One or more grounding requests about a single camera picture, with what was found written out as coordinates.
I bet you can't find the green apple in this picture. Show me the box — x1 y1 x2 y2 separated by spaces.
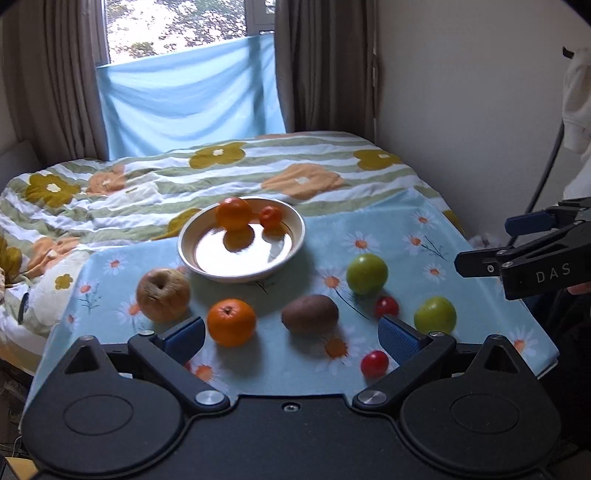
414 296 457 334
346 253 389 295

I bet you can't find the red cherry tomato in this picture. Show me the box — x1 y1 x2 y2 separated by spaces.
374 296 400 319
360 350 390 379

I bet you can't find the brownish wrinkled apple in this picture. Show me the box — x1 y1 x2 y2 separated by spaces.
136 268 190 323

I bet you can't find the large orange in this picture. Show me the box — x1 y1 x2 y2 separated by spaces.
215 197 253 231
206 298 256 348

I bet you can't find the brown kiwi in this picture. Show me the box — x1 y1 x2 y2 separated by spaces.
281 294 339 335

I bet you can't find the small mandarin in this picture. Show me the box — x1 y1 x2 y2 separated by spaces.
259 205 283 230

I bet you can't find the person's hand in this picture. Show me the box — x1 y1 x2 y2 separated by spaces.
568 282 591 295

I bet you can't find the white plastic bag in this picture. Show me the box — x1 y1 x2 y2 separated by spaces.
468 233 503 249

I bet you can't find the light blue daisy cloth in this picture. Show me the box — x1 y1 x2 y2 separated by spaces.
20 186 562 416

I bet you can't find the white garment hanging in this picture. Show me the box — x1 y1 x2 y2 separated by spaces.
562 48 590 199

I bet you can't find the cream ceramic bowl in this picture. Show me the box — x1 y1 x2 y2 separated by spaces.
177 196 307 284

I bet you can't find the floral striped blanket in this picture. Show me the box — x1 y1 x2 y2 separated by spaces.
1 131 458 374

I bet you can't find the brown curtain right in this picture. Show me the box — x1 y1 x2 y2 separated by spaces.
274 0 377 141

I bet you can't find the brown curtain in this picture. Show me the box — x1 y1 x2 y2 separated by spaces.
274 0 377 141
1 1 108 166

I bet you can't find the light blue window cloth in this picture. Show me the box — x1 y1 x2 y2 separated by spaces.
96 34 286 160

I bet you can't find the brown curtain left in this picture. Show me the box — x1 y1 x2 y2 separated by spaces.
1 1 108 166

